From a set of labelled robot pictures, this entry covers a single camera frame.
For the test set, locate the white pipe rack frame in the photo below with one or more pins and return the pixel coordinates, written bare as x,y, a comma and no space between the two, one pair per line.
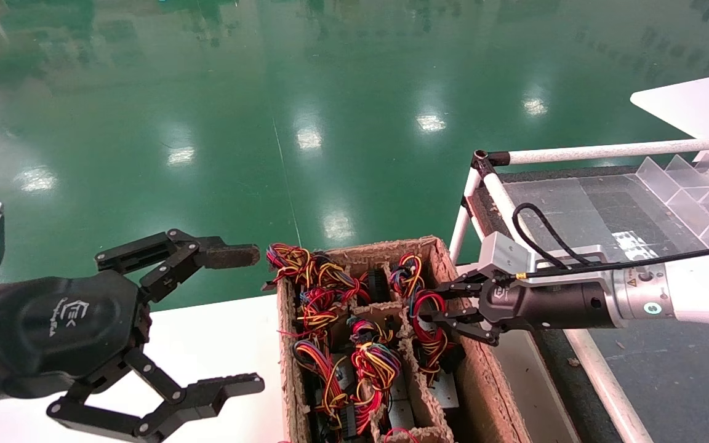
576,152

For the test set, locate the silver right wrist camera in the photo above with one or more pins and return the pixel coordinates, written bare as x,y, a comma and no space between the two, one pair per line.
505,252

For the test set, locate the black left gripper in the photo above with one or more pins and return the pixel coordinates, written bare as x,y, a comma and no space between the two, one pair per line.
53,326

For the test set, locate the white table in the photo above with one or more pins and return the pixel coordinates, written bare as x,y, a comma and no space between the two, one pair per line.
699,104

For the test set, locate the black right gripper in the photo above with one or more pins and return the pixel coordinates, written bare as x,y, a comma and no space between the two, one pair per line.
551,304

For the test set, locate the brown cardboard divider box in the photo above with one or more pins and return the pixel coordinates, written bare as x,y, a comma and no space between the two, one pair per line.
490,394

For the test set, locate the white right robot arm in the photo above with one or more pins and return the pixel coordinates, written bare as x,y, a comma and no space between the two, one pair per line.
699,295

